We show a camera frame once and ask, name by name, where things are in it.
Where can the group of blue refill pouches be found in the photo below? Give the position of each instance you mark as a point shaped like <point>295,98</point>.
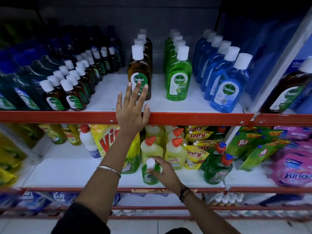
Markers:
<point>263,46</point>

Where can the white bottle with red cap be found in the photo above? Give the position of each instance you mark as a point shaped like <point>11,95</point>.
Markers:
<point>89,143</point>

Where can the big yellow dishwash pouch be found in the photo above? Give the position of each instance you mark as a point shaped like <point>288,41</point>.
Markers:
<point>104,141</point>

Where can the person's left little finger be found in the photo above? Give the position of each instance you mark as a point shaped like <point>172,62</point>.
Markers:
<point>119,101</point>

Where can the black wrist band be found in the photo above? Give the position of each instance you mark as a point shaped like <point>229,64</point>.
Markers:
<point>184,192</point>

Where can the group of small brown bottles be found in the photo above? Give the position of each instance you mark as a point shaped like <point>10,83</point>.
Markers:
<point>75,95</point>

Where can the small green liquid bottle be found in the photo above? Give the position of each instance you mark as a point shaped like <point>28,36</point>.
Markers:
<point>148,179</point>

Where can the green dish bottle red cap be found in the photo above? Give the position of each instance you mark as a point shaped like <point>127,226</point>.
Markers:
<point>221,134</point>
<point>217,173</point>
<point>214,153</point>

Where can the person's left hand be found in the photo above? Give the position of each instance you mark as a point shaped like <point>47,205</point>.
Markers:
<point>130,114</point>

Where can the group of yellow pouches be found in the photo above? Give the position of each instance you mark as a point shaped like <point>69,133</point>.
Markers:
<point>12,153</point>

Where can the yellow cleaner bottle orange cap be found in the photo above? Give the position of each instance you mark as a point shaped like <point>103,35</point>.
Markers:
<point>154,131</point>
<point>171,132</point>
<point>151,149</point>
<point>176,154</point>

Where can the row of blue liquid bottles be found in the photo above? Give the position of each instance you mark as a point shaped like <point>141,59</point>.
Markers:
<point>228,90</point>

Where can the extra large brown antiseptic bottle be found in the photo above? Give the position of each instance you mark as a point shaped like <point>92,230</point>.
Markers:
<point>286,92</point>

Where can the red and white shelf rack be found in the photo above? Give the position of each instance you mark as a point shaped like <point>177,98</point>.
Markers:
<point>195,118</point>

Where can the large green liquid bottle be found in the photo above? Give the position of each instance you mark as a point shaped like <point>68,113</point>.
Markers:
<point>179,80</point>
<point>175,34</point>
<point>173,31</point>
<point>177,38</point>
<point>179,44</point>

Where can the silver bangle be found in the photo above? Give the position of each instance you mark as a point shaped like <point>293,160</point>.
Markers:
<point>109,169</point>

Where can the person's right hand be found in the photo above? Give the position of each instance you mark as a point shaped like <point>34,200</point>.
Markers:
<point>168,174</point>

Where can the person's left middle finger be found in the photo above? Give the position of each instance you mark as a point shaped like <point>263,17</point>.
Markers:
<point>137,91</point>

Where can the person's left forearm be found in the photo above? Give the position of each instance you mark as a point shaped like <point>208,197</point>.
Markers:
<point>107,173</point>

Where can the blue bottle behind divider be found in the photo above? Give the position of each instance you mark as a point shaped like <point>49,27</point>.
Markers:
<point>303,99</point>

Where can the person's right thumb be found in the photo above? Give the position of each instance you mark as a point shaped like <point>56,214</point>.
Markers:
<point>152,171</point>

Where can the person's left thumb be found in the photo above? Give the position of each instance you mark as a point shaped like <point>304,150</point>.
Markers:
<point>147,112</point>

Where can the group of blue white packets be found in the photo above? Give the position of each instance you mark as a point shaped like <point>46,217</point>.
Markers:
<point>48,199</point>

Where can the yellow dish liquid bottle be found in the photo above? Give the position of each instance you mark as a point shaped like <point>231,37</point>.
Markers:
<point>53,134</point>
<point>72,136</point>

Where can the person's right forearm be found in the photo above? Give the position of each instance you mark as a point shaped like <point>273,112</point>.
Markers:
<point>204,212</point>

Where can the green dishwash pouch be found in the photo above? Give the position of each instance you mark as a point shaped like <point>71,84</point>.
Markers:
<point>275,135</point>
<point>241,144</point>
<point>253,129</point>
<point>260,154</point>

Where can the pink stain remover pouch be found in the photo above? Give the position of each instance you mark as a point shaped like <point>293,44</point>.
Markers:
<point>295,132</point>
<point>299,147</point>
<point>292,171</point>

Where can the yellow dishwash packet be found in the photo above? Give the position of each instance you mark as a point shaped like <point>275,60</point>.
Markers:
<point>195,158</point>
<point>204,145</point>
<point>195,129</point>
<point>198,136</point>

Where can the black sleeve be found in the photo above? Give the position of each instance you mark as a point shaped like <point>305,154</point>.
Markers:
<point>78,220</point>

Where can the row of small white bottles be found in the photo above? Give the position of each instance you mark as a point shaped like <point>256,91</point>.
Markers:
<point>226,198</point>

